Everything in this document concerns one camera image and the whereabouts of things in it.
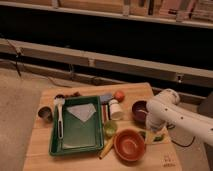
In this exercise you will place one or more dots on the orange tomato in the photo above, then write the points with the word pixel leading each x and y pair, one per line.
pixel 119 95

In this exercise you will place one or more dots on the white bottle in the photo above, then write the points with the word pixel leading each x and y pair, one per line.
pixel 116 111

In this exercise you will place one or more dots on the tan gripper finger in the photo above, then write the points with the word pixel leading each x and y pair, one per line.
pixel 149 137

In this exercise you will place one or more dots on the small metal cup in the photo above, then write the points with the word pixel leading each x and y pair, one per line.
pixel 46 114

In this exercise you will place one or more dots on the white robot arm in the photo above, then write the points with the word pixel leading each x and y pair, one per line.
pixel 163 108

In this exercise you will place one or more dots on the small green cup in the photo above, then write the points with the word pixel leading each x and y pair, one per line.
pixel 110 128

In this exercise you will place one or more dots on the yellow stick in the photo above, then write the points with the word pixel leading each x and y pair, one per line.
pixel 107 148

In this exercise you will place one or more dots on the wooden board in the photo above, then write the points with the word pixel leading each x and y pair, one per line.
pixel 158 157

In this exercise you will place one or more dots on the dark brown small objects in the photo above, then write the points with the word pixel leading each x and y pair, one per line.
pixel 76 94

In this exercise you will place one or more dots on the orange terracotta bowl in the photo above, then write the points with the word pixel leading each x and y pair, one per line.
pixel 129 145

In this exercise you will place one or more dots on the dark maroon bowl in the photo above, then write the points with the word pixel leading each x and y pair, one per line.
pixel 139 111

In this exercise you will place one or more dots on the green plastic tray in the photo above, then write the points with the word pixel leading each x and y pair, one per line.
pixel 78 136

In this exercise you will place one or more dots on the white folded cloth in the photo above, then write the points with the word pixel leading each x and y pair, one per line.
pixel 83 112

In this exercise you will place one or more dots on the green pepper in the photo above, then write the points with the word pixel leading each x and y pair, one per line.
pixel 156 139

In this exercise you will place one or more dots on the blue grey sponge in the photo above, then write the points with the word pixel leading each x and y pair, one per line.
pixel 105 98

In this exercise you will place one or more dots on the red striped utensil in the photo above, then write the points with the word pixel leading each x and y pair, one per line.
pixel 105 113

